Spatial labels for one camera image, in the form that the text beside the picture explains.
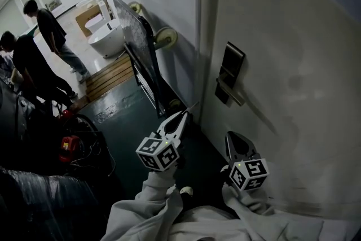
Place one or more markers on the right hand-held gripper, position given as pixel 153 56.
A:
pixel 249 175

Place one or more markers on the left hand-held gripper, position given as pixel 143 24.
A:
pixel 158 153

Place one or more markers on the person's right forearm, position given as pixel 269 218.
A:
pixel 268 214

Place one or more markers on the person's left forearm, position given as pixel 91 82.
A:
pixel 146 206

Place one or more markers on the white door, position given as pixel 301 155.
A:
pixel 296 65

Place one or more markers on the person's white shoe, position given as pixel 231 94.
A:
pixel 186 190

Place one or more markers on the person's grey hoodie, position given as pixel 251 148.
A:
pixel 208 225

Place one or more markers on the wooden pallet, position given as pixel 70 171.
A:
pixel 110 79

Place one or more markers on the brown wooden board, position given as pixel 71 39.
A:
pixel 80 103

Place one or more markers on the folded metal platform trolley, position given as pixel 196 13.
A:
pixel 135 34

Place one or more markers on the red power tool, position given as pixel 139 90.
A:
pixel 68 148

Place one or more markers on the red canister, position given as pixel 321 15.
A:
pixel 66 114

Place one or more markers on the white toilet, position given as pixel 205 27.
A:
pixel 96 24
pixel 107 39

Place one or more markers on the cardboard box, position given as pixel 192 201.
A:
pixel 83 18

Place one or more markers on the black equipment pile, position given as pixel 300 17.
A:
pixel 28 132

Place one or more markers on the plastic wrapped dark bundle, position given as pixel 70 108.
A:
pixel 48 206

